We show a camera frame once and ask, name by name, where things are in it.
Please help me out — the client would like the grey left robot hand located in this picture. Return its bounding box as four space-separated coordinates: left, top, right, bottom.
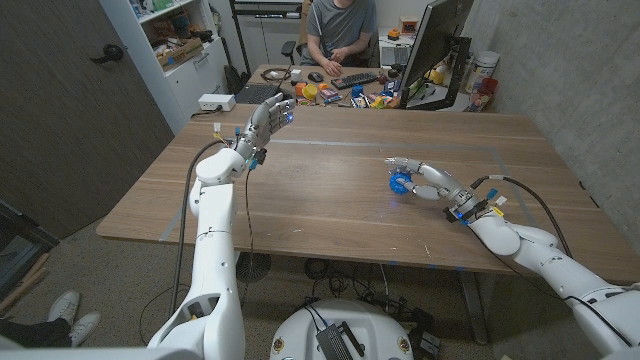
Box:
233 92 297 164

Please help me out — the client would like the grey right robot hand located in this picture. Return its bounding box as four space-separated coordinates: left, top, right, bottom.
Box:
384 156 494 225

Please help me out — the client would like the blue spiky stress ball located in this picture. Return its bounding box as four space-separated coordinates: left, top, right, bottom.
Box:
388 169 414 196

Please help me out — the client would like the black laptop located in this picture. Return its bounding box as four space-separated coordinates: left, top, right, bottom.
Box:
233 83 282 106

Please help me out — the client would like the white power strip box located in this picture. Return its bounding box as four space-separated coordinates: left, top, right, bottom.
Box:
197 93 237 112

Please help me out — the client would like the black keyboard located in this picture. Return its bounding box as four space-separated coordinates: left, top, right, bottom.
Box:
330 72 380 91

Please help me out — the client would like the white shelf cabinet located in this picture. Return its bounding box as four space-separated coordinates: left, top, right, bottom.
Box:
98 0 231 136

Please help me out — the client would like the cardboard box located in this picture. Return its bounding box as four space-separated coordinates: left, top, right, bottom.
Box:
156 37 205 73

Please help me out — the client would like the person in grey t-shirt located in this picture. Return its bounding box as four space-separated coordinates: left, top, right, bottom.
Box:
299 0 379 77

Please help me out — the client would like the white plastic tub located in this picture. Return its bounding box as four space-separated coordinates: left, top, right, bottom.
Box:
464 50 501 94

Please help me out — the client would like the grey table leg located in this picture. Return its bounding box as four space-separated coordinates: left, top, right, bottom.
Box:
457 270 491 346

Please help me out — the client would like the black round floor fan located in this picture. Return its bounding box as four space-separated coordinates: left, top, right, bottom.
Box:
234 251 272 284

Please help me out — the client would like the black computer monitor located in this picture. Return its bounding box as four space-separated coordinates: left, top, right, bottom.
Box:
398 0 475 111

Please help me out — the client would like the white robot torso base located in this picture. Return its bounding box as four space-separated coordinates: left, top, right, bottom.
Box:
269 298 415 360

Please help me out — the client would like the white sneaker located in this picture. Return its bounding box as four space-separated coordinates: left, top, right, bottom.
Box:
46 290 82 326
68 311 102 349

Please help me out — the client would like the coiled brown cable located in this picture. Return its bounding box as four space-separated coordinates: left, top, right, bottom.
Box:
260 67 292 83

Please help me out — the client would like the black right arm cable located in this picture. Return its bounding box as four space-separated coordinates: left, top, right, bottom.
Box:
469 174 634 349

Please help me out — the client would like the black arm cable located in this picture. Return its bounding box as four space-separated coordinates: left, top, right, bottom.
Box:
168 138 226 317
469 174 634 349

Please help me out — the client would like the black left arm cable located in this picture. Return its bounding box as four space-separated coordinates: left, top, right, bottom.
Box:
168 138 226 317

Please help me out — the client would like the black door handle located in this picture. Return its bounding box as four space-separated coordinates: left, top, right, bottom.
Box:
89 43 125 65

